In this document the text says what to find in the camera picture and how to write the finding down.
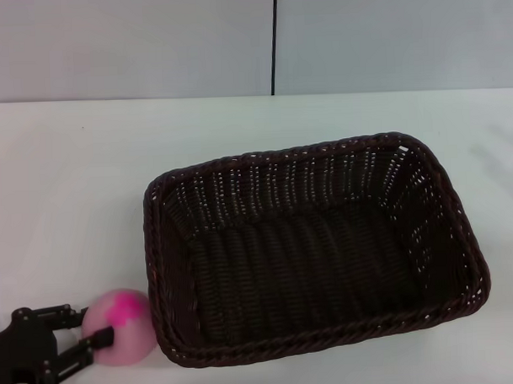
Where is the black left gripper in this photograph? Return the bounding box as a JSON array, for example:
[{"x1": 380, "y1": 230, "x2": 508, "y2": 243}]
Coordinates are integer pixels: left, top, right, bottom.
[{"x1": 0, "y1": 302, "x2": 117, "y2": 384}]

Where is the black vertical wall strip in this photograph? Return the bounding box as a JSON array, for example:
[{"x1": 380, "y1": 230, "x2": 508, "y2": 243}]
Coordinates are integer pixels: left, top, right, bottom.
[{"x1": 268, "y1": 0, "x2": 283, "y2": 96}]

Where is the pink peach toy ball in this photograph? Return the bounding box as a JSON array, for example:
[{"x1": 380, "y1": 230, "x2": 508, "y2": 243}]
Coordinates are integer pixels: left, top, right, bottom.
[{"x1": 80, "y1": 287, "x2": 159, "y2": 369}]

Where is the dark brown woven basket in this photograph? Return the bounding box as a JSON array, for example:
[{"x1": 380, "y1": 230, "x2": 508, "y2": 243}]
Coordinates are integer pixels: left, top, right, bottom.
[{"x1": 140, "y1": 127, "x2": 495, "y2": 371}]

